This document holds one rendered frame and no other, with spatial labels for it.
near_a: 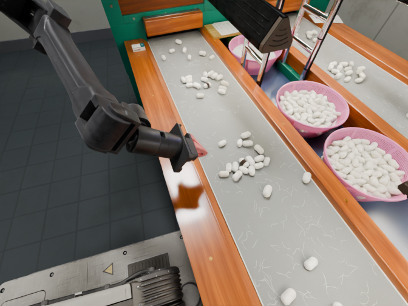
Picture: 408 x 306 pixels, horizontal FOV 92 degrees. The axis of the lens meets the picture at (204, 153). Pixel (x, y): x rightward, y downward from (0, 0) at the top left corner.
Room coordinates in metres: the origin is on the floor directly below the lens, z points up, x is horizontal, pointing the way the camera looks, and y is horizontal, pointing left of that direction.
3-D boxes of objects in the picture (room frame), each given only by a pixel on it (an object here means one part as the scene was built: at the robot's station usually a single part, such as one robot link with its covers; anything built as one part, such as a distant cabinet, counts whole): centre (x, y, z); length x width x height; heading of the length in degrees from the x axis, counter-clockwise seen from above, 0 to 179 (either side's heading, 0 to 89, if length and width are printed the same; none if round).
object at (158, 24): (1.13, 0.16, 0.83); 0.30 x 0.06 x 0.07; 111
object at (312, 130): (0.59, -0.41, 0.72); 0.27 x 0.27 x 0.10
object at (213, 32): (1.20, -0.18, 0.77); 0.33 x 0.15 x 0.01; 111
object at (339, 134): (0.33, -0.51, 0.72); 0.27 x 0.27 x 0.10
